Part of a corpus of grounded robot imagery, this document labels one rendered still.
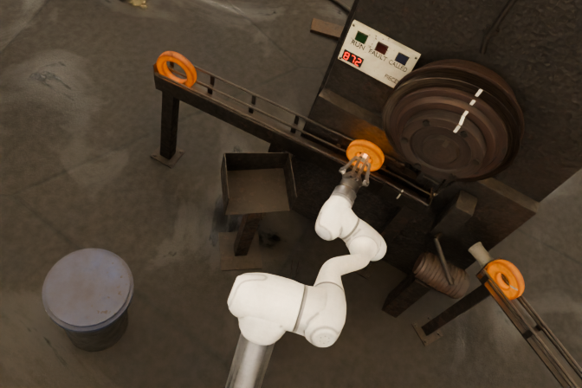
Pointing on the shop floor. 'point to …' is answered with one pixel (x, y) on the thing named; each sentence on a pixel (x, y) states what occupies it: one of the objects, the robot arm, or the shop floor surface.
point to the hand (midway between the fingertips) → (365, 153)
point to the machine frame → (536, 191)
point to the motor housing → (429, 276)
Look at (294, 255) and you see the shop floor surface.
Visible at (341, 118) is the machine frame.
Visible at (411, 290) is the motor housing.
